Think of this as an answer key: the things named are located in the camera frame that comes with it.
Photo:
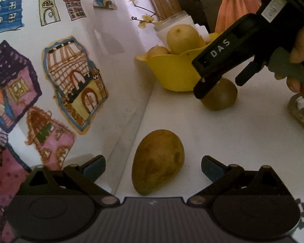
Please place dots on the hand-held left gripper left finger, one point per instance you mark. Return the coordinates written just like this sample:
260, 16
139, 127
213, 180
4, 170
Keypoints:
95, 167

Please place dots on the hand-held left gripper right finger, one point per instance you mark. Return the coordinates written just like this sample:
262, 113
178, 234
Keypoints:
212, 169

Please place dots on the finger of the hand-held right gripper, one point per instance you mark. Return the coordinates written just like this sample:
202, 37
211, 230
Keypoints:
245, 72
201, 89

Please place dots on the brown kiwi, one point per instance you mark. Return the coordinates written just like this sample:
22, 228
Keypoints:
221, 96

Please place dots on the yellow bowl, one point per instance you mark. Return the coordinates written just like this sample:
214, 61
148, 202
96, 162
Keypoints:
172, 70

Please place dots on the brown-green mango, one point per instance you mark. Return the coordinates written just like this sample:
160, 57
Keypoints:
158, 162

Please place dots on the orange dress figure poster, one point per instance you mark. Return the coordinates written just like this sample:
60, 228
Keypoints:
238, 2

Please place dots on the white folded tissue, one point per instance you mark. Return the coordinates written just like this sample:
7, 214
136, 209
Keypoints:
201, 30

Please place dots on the white printed table cover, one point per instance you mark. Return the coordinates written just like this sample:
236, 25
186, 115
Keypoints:
243, 136

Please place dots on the yellow pear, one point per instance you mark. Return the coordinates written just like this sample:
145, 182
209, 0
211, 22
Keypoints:
183, 39

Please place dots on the small yellow-orange fruit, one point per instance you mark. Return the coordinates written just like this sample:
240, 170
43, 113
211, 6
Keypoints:
157, 51

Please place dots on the grey metal tray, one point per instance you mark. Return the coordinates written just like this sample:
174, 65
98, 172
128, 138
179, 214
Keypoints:
302, 114

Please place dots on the white jar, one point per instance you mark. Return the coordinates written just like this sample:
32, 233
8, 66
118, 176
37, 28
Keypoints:
172, 21

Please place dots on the yellow flower sprig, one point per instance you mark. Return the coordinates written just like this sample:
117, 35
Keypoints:
145, 17

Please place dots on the colourful houses wall poster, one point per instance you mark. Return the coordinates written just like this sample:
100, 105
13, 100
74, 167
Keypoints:
53, 81

